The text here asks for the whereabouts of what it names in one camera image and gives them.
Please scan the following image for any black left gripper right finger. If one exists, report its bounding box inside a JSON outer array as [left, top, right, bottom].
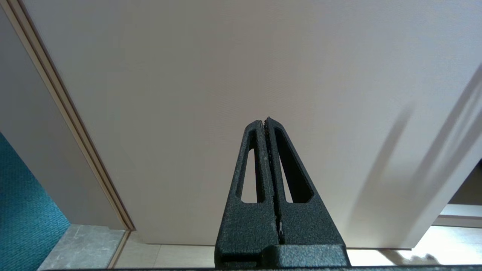
[[264, 117, 346, 246]]

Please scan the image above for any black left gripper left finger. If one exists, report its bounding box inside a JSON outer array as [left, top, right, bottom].
[[215, 120, 280, 269]]

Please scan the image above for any beige room door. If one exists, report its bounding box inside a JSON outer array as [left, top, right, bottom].
[[21, 0, 482, 250]]

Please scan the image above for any white low shelf board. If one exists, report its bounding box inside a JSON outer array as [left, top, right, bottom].
[[433, 203, 482, 228]]

